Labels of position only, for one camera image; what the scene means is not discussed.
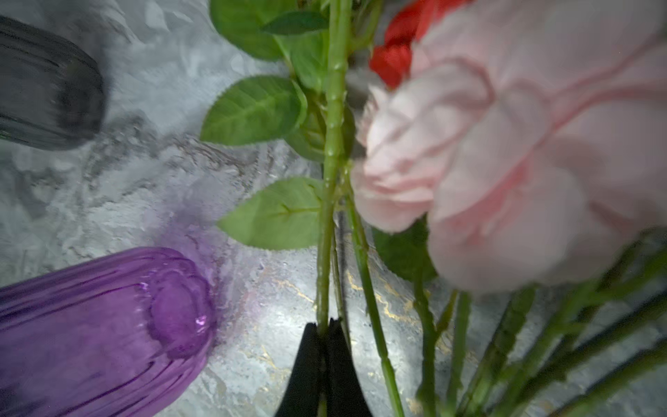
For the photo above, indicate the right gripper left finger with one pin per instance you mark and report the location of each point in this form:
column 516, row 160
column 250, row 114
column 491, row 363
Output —
column 303, row 393

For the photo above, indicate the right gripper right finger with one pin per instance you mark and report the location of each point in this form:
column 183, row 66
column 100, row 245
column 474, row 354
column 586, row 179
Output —
column 343, row 390

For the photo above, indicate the blue purple glass vase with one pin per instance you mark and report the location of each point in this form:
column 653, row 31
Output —
column 122, row 335

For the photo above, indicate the yellow rose stem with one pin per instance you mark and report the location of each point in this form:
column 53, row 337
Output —
column 307, row 109

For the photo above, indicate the pink peony spray stem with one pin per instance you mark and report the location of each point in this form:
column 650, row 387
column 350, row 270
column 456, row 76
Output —
column 589, row 333

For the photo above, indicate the dark pink glass vase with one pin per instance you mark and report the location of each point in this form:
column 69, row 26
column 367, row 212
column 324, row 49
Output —
column 52, row 92

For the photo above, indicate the red and pink flower stem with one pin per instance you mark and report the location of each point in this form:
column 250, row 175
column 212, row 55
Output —
column 515, row 172

